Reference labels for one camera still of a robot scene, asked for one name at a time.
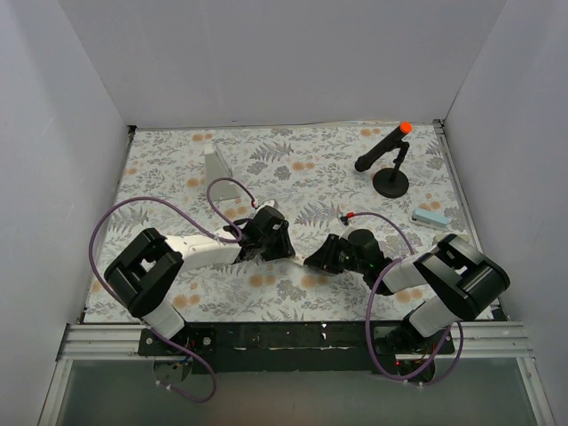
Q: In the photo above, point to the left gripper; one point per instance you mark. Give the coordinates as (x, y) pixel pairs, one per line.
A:
(275, 242)

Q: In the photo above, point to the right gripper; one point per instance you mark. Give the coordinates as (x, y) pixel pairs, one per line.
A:
(331, 254)

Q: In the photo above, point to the white staple box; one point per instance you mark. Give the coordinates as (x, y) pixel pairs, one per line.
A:
(299, 260)

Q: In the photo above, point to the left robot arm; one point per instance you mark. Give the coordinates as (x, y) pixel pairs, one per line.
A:
(141, 276)

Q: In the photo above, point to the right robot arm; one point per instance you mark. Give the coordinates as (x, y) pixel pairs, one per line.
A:
(464, 280)

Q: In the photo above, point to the grey metronome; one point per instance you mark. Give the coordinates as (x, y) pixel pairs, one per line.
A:
(216, 167)

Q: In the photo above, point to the black round microphone stand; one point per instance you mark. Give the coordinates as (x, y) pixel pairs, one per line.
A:
(393, 183)

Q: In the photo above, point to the floral patterned table mat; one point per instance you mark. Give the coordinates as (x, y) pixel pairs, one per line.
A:
(310, 173)

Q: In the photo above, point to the black microphone orange tip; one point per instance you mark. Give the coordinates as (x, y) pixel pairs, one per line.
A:
(393, 141)

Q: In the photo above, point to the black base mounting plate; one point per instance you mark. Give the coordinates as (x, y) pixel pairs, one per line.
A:
(236, 347)

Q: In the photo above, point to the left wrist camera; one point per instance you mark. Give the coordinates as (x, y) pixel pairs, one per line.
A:
(270, 206)

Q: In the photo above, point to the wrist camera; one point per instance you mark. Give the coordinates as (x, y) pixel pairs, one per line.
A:
(270, 206)
(348, 228)

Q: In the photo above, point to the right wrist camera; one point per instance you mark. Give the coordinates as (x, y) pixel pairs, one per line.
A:
(348, 228)

